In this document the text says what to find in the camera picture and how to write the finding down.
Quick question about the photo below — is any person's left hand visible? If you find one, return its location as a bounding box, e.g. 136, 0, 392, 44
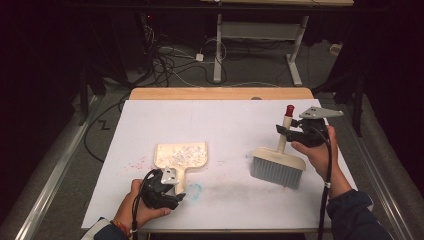
113, 178, 173, 231

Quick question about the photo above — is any white metal desk frame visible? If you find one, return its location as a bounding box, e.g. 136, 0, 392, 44
199, 0, 355, 87

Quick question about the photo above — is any left hand-held gripper black cable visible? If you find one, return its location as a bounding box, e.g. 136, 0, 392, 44
131, 168, 161, 240

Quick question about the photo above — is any pile of white paper scraps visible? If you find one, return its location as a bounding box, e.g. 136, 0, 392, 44
159, 144, 206, 168

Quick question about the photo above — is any black stand leg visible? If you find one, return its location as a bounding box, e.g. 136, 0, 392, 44
313, 71, 366, 138
77, 59, 108, 127

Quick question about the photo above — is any tangle of floor cables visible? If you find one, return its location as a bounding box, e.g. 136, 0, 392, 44
139, 13, 231, 88

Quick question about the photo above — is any long black floor cable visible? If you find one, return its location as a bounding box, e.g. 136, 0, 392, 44
83, 94, 131, 164

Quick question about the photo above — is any cream brush with red-tipped handle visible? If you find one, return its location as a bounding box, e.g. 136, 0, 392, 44
249, 104, 307, 191

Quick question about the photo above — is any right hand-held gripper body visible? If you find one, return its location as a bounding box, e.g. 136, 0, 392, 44
289, 105, 344, 149

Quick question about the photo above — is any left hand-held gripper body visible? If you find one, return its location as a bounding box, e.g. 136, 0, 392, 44
139, 167, 183, 211

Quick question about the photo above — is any person's right hand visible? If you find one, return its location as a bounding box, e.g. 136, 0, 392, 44
290, 125, 339, 183

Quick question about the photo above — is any cream plastic dustpan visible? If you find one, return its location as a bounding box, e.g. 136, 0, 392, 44
153, 142, 208, 195

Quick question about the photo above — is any hand-held gripper black cable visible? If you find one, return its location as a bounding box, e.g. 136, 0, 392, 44
313, 126, 334, 240
131, 168, 161, 240

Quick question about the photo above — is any white table cover sheet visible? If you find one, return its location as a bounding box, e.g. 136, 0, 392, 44
81, 99, 358, 231

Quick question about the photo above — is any right hand-held gripper black cable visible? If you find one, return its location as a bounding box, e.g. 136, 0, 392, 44
313, 126, 334, 240

